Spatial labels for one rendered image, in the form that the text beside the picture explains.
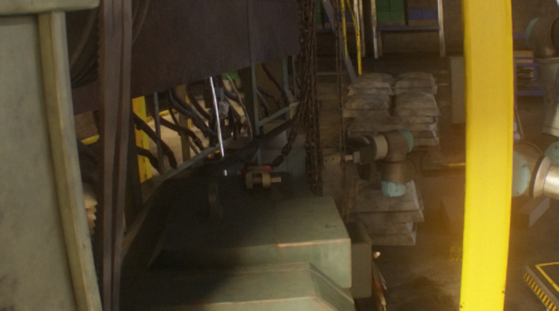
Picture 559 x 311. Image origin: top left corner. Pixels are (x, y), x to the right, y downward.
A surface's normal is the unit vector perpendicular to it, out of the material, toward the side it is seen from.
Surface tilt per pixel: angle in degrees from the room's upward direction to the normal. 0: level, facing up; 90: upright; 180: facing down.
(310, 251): 90
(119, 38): 99
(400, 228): 63
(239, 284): 0
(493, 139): 90
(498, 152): 90
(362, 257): 90
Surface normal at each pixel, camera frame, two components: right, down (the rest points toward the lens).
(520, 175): -0.74, 0.15
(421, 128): -0.27, -0.25
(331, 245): 0.03, 0.18
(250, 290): -0.06, -0.98
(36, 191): 0.95, 0.00
